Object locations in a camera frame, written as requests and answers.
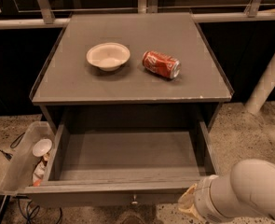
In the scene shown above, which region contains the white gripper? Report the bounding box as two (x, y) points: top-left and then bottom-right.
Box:
(178, 175), (231, 224)

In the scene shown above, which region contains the grey top drawer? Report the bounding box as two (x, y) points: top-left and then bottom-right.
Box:
(23, 120), (219, 207)

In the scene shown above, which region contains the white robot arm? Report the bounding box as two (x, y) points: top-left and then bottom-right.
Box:
(178, 159), (275, 224)

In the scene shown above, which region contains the round metal drawer knob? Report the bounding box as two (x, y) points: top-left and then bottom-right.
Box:
(131, 195), (139, 205)

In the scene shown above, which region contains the red soda can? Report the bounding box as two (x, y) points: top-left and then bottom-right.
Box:
(143, 50), (181, 79)

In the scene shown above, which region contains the orange ball in bin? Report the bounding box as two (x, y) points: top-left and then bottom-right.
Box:
(33, 179), (42, 187)

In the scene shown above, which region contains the white packet in bin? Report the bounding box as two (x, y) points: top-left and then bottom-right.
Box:
(33, 161), (47, 183)

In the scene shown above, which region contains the small white bowl in bin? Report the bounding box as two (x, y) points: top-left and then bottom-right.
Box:
(33, 138), (52, 157)

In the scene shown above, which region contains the grey wooden cabinet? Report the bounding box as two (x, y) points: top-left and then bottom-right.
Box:
(31, 13), (233, 123)

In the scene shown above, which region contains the blue cable on floor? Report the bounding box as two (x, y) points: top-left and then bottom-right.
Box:
(16, 197), (63, 224)

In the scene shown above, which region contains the white diagonal post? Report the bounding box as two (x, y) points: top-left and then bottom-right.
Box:
(245, 52), (275, 115)

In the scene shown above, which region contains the black cable with plug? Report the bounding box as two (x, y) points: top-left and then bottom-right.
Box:
(0, 132), (26, 161)

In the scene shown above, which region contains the metal railing frame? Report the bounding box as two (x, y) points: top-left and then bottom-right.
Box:
(0, 0), (275, 30)

